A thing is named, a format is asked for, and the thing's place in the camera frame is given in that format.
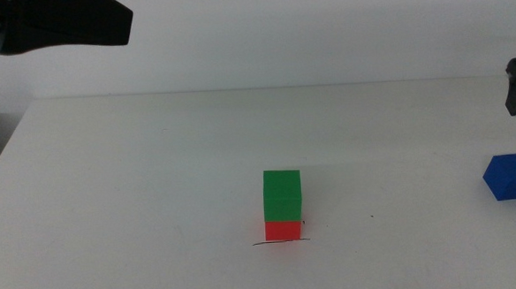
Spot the red cube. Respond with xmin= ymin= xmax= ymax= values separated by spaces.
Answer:
xmin=264 ymin=218 xmax=304 ymax=243

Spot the green cube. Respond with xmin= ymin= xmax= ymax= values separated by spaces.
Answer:
xmin=261 ymin=168 xmax=305 ymax=224

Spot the blue cube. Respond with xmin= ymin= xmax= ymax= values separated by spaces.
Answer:
xmin=481 ymin=152 xmax=516 ymax=203

